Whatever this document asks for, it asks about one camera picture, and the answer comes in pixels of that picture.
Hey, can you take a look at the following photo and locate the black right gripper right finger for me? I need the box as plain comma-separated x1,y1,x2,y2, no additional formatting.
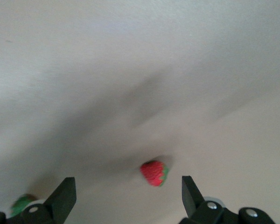
179,175,277,224

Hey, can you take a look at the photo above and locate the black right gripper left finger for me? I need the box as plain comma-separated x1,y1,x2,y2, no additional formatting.
0,176,77,224

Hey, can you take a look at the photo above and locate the red toy strawberry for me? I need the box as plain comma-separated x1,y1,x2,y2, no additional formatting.
139,160,170,188
10,193,37,218

